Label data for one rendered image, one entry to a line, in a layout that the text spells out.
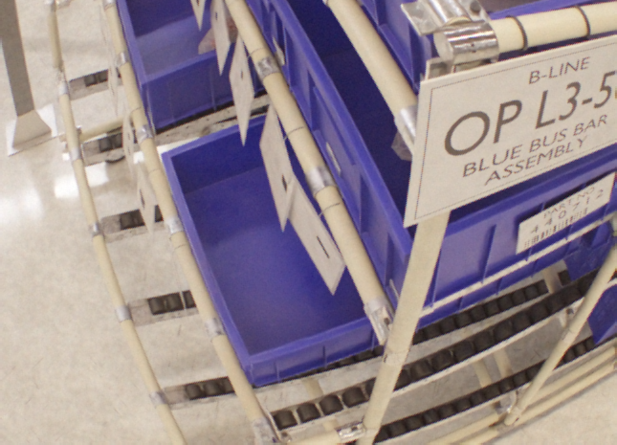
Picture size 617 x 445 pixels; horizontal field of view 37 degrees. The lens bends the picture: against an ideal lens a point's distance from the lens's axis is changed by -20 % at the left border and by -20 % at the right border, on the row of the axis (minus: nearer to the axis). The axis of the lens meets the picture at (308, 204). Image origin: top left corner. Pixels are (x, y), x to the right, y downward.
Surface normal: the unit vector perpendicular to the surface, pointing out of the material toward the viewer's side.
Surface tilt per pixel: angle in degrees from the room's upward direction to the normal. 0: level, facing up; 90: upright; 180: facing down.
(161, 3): 3
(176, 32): 3
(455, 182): 90
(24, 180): 0
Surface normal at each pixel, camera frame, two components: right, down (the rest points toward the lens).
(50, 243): 0.03, -0.50
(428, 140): 0.36, 0.81
